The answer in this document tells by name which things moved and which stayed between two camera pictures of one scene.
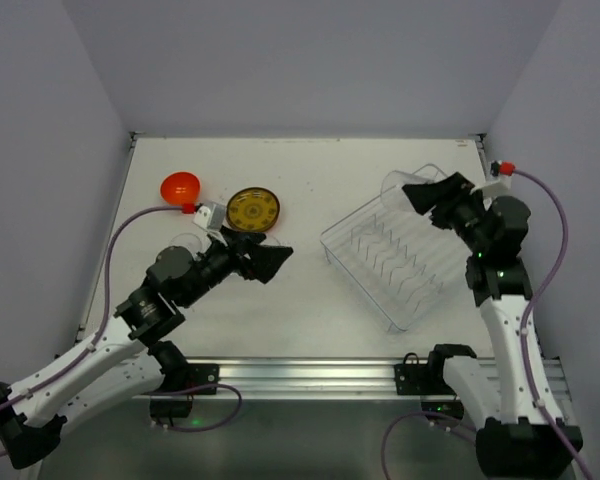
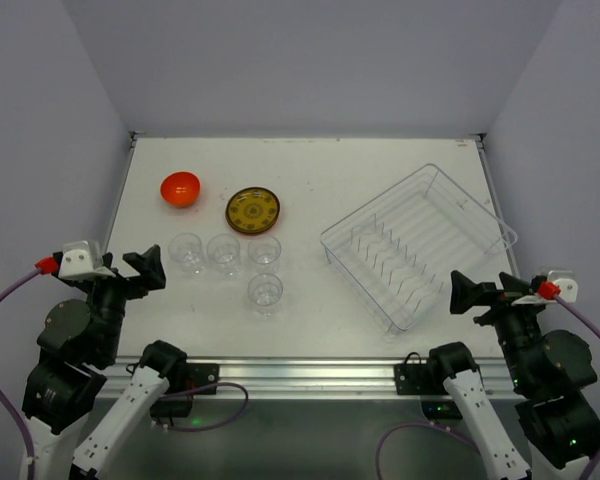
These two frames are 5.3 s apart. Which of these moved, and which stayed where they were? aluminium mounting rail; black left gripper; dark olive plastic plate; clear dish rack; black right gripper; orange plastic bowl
Moved: black left gripper; black right gripper
Stayed: aluminium mounting rail; dark olive plastic plate; orange plastic bowl; clear dish rack
